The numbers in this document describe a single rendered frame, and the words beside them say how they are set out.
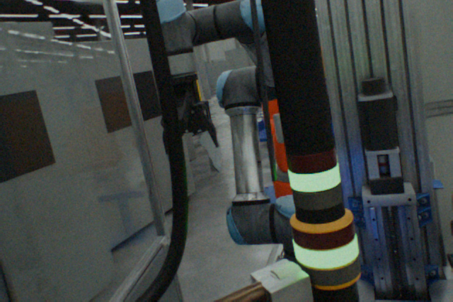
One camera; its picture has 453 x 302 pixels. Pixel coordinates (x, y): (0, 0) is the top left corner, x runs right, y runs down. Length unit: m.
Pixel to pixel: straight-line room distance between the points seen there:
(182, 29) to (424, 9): 1.50
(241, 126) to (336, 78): 0.31
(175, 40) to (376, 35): 0.61
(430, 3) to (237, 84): 1.18
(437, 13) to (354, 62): 0.97
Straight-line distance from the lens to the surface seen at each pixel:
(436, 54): 2.15
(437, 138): 2.21
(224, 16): 0.87
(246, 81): 1.20
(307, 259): 0.29
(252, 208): 1.18
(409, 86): 1.24
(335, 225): 0.28
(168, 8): 0.81
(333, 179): 0.27
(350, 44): 1.22
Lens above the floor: 1.70
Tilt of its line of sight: 10 degrees down
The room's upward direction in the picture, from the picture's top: 11 degrees counter-clockwise
